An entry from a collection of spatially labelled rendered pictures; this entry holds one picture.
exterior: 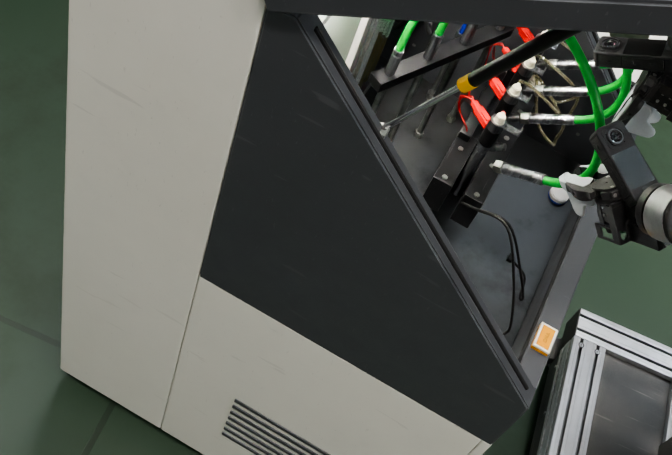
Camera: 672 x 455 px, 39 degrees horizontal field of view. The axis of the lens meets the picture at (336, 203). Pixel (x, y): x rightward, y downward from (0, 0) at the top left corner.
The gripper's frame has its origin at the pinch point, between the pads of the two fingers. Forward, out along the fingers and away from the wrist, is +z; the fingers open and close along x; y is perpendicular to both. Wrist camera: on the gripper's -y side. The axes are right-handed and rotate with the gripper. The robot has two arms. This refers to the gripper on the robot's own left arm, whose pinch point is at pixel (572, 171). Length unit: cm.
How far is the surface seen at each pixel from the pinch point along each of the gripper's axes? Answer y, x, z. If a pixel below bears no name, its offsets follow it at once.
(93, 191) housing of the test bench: -14, -63, 46
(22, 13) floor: -42, -57, 196
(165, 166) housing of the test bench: -17, -52, 28
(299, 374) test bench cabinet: 30, -42, 38
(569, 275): 24.8, 4.9, 17.6
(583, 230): 21.1, 13.1, 23.7
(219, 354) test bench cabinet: 26, -53, 52
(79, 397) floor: 45, -83, 106
